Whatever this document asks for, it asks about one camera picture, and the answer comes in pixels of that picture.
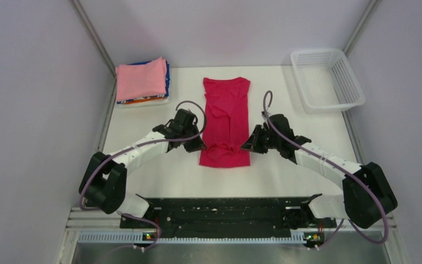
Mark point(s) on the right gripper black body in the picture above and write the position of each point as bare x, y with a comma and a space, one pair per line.
274, 141

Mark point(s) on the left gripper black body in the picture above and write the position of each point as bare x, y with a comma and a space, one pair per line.
193, 130

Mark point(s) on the crimson red t shirt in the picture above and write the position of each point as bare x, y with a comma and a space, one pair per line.
227, 126

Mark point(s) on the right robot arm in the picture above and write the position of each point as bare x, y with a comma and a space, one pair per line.
364, 187

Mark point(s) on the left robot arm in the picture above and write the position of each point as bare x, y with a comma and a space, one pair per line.
104, 182

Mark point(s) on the white folded t shirt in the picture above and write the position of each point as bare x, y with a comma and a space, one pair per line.
145, 104

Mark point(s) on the blue folded t shirt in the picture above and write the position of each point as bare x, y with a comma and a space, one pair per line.
167, 78

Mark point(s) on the orange folded t shirt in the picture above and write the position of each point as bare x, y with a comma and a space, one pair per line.
133, 101

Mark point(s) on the pink folded t shirt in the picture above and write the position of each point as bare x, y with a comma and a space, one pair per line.
142, 78

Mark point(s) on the white plastic basket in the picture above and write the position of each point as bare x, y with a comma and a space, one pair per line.
326, 81

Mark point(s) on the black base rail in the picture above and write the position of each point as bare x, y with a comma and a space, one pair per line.
233, 218

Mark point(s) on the white cable duct strip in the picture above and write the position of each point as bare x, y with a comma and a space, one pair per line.
145, 238

